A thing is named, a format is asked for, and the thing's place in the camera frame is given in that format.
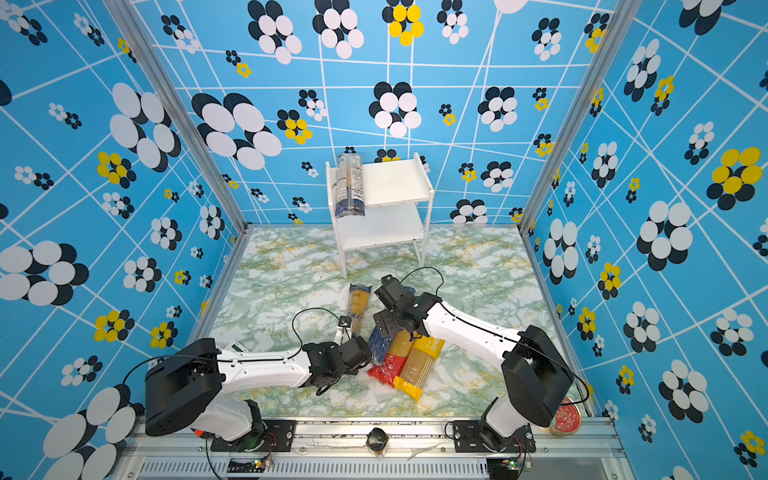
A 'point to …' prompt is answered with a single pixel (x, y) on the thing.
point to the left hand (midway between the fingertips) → (355, 354)
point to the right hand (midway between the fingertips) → (397, 315)
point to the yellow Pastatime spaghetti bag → (418, 364)
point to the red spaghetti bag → (389, 370)
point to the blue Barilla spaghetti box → (379, 346)
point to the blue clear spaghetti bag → (359, 296)
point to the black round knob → (377, 439)
